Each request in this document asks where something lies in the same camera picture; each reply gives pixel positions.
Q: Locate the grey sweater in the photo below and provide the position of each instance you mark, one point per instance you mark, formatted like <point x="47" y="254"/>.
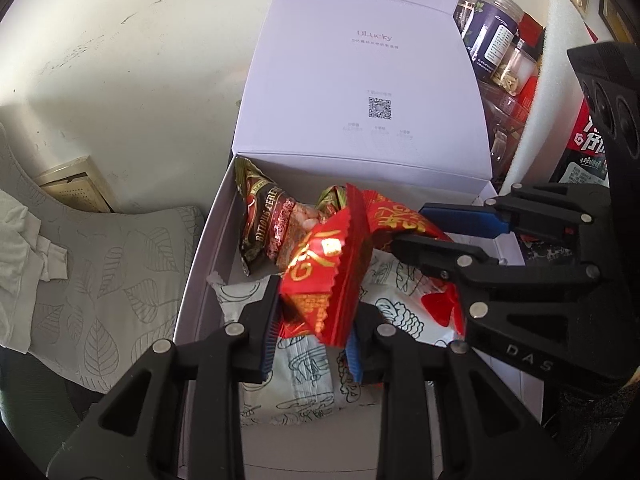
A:
<point x="20" y="270"/>

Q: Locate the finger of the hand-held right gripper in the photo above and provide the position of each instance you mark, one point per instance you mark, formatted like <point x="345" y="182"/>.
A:
<point x="465" y="217"/>
<point x="435" y="255"/>

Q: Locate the white bread packet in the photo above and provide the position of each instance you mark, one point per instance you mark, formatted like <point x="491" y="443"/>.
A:
<point x="400" y="310"/>
<point x="300" y="395"/>

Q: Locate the red box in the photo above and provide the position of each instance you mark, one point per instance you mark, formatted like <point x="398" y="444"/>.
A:
<point x="530" y="30"/>

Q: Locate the dark brown snack packet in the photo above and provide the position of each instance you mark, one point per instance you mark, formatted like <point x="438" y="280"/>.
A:
<point x="265" y="225"/>

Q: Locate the dark narrow picture frame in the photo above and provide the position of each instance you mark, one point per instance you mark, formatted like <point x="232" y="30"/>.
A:
<point x="615" y="20"/>

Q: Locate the beige wall vent panel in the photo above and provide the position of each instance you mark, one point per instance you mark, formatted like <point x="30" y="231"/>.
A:
<point x="75" y="187"/>

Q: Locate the red black noodle bag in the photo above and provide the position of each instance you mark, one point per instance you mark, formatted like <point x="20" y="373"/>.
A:
<point x="585" y="150"/>

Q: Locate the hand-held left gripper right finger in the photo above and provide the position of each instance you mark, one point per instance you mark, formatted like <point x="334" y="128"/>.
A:
<point x="355" y="360"/>

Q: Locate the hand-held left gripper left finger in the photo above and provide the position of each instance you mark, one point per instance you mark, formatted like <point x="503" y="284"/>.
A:
<point x="270" y="330"/>

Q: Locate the red pouch bag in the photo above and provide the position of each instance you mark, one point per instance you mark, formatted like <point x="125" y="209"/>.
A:
<point x="589" y="30"/>

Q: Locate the clear plastic container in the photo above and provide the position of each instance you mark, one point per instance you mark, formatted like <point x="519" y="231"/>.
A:
<point x="505" y="125"/>

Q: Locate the red gold-print snack packet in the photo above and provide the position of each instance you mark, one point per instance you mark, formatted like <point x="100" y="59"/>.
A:
<point x="325" y="280"/>

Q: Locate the clear jar pale contents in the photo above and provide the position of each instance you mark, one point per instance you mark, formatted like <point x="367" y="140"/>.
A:
<point x="517" y="67"/>

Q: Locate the dark green chair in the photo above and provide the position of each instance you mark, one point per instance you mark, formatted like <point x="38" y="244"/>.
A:
<point x="35" y="400"/>

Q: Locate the white foam board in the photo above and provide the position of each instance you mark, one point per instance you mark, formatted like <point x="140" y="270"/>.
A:
<point x="555" y="85"/>

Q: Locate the purple label plastic jar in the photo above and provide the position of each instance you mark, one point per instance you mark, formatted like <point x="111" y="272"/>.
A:
<point x="492" y="35"/>

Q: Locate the white hinged-lid gift box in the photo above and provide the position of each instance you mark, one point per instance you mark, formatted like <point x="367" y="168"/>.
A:
<point x="370" y="60"/>

